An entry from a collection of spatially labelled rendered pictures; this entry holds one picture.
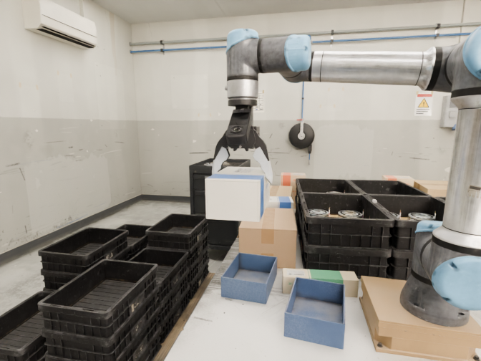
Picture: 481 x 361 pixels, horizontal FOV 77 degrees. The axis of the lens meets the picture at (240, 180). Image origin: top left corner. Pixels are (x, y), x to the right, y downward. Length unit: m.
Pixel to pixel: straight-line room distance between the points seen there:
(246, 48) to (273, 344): 0.72
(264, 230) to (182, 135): 3.87
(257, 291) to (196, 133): 4.01
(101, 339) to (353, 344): 0.87
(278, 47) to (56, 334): 1.25
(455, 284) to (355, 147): 3.97
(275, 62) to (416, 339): 0.72
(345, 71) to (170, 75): 4.35
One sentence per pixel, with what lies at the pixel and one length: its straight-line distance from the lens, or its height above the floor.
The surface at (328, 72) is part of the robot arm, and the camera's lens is 0.82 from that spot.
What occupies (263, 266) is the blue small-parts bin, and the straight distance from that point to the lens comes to 1.18.
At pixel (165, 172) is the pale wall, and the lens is 5.10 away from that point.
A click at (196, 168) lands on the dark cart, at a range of 2.68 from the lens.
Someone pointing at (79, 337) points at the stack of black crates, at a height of 0.48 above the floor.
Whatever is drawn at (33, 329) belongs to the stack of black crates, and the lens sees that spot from 1.92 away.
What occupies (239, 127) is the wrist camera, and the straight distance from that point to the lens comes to 0.66.
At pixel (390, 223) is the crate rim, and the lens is 1.15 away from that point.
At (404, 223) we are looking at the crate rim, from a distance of 1.17.
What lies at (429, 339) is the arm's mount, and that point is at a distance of 0.92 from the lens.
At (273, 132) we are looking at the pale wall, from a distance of 4.57.
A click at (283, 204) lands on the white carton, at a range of 1.49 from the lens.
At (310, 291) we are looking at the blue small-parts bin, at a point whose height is 0.73.
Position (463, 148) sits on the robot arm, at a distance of 0.71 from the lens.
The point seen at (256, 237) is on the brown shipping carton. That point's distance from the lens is 1.18.
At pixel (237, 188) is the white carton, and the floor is 1.11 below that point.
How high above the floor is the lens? 1.25
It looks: 10 degrees down
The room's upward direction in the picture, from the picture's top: straight up
